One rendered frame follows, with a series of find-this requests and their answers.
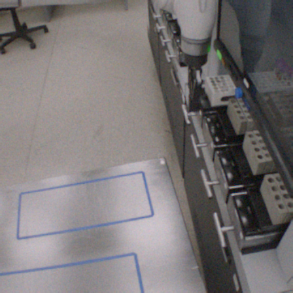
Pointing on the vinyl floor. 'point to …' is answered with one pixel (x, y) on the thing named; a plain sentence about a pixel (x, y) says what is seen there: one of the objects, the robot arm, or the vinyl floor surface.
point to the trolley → (97, 233)
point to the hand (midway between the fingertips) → (193, 103)
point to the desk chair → (19, 31)
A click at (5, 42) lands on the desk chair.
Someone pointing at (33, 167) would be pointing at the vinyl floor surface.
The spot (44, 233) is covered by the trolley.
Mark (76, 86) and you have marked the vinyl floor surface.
